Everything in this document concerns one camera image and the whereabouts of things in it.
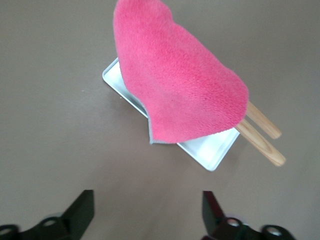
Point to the wooden chopsticks pair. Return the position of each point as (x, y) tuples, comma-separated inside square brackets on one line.
[(265, 147), (265, 122)]

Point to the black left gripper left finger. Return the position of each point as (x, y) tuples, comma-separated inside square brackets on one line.
[(75, 220)]

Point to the white rack base tray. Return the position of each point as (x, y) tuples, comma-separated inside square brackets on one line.
[(210, 152)]

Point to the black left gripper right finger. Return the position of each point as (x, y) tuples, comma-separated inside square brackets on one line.
[(215, 225)]

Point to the pink microfibre towel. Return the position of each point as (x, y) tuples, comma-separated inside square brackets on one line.
[(175, 75)]

